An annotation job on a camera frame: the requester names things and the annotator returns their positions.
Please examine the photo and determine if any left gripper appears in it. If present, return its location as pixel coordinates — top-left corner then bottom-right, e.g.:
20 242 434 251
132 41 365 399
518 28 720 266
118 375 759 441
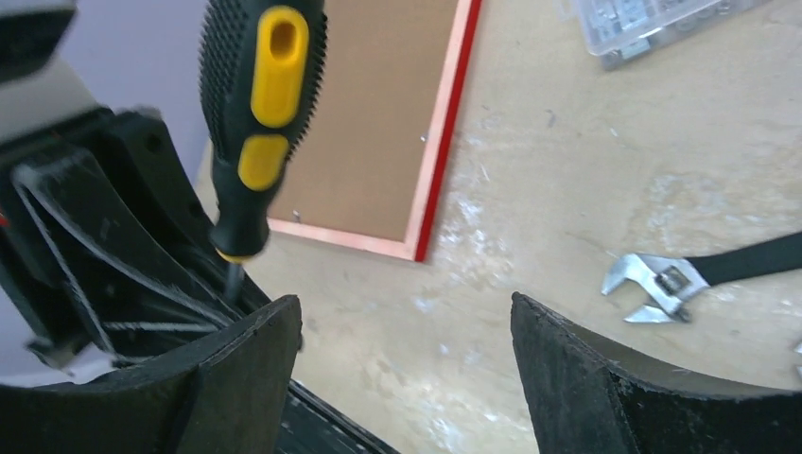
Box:
0 106 277 371

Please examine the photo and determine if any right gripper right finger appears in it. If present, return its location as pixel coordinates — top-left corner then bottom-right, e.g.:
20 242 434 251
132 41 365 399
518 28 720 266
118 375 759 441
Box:
511 292 801 454

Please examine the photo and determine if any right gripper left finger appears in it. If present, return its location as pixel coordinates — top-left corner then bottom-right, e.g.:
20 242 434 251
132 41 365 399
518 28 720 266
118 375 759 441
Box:
1 295 302 453

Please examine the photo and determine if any red picture frame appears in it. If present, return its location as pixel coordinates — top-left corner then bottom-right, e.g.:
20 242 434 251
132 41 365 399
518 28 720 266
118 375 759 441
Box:
270 1 480 262

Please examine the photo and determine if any black yellow screwdriver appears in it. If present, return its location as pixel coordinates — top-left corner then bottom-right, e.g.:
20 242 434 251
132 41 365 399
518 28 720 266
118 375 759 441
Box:
199 1 327 304

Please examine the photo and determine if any clear plastic screw box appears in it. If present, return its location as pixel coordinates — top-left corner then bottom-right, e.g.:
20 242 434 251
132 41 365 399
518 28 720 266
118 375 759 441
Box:
555 0 763 71

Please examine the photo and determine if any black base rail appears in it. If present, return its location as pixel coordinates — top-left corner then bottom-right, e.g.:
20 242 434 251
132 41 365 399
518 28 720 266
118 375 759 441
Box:
274 379 399 454

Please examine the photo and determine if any black handle adjustable wrench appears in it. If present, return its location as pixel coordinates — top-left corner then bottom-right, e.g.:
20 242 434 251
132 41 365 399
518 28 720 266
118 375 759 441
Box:
601 232 801 323

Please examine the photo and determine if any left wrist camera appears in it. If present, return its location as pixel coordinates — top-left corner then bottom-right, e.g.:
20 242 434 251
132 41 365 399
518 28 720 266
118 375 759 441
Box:
1 1 99 143

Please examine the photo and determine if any red handle adjustable wrench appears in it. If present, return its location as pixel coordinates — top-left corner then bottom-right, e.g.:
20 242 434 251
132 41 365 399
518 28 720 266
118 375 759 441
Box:
793 342 802 377

